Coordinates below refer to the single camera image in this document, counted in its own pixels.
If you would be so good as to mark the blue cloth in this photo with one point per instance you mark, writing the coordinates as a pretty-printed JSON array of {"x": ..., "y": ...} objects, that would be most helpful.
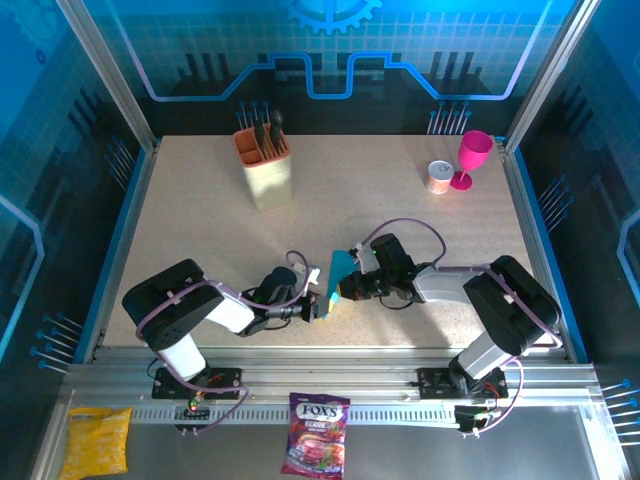
[{"x": 340, "y": 267}]

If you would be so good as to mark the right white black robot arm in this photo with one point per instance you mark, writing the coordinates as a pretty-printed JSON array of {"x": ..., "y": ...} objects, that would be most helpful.
[{"x": 510, "y": 305}]

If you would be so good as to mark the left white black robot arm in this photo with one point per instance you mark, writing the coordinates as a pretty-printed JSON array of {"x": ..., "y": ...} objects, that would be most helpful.
[{"x": 170, "y": 310}]

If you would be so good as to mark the orange drink can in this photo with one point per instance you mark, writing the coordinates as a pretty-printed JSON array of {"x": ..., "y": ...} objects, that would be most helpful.
[{"x": 439, "y": 180}]

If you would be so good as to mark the cream knife block orange top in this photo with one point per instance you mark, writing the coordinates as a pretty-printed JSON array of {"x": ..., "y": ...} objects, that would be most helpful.
[{"x": 270, "y": 185}]

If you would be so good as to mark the purple candy bag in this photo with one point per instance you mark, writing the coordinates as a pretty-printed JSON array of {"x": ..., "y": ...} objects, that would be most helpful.
[{"x": 315, "y": 435}]

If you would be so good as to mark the left small circuit board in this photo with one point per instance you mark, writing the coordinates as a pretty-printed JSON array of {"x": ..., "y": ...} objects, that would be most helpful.
[{"x": 192, "y": 411}]

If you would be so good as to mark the small circuit board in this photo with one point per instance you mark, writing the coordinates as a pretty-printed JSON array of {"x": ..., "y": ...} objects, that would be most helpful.
[
  {"x": 192, "y": 411},
  {"x": 470, "y": 417}
]

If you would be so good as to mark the pink plastic goblet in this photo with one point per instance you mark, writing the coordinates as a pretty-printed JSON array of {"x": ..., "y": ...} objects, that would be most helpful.
[{"x": 475, "y": 150}]

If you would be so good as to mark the right small circuit board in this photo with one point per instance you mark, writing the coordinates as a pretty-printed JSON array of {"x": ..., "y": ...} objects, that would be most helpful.
[{"x": 470, "y": 417}]

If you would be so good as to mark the yellow snack bag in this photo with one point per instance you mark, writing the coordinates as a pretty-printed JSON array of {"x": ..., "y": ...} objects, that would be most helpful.
[{"x": 97, "y": 442}]

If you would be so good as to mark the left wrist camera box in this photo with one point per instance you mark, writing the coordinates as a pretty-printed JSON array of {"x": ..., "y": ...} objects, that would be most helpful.
[{"x": 314, "y": 275}]

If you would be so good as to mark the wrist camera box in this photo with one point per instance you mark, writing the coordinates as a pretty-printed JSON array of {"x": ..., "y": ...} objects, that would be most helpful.
[
  {"x": 314, "y": 275},
  {"x": 361, "y": 255}
]

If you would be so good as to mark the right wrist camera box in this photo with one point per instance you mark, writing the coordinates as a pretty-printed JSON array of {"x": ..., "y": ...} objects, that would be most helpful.
[{"x": 361, "y": 255}]

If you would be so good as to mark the aluminium front frame rail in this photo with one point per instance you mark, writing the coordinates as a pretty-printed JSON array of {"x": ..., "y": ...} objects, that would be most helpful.
[{"x": 325, "y": 375}]

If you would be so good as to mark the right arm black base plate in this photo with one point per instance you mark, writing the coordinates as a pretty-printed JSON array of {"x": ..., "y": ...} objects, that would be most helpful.
[{"x": 432, "y": 382}]

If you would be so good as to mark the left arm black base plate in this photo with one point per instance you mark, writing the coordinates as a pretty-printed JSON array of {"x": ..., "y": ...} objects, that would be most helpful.
[{"x": 165, "y": 387}]

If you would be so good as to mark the right table side rail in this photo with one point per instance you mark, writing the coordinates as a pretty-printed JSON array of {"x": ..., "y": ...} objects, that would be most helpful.
[{"x": 527, "y": 210}]

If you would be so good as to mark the table side rail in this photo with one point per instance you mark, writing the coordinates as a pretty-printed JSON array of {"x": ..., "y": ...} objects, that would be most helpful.
[
  {"x": 131, "y": 200},
  {"x": 527, "y": 210}
]

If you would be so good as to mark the left table side rail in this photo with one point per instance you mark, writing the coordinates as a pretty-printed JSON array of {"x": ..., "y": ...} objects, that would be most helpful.
[{"x": 131, "y": 200}]

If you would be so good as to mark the right aluminium frame post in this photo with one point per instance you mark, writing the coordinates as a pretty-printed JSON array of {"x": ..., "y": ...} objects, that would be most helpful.
[{"x": 547, "y": 75}]

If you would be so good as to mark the aluminium frame post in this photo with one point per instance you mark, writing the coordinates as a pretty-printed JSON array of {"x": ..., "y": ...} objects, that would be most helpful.
[
  {"x": 111, "y": 75},
  {"x": 547, "y": 75}
]

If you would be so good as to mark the left aluminium frame post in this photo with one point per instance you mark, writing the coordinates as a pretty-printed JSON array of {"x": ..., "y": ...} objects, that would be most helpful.
[{"x": 111, "y": 75}]

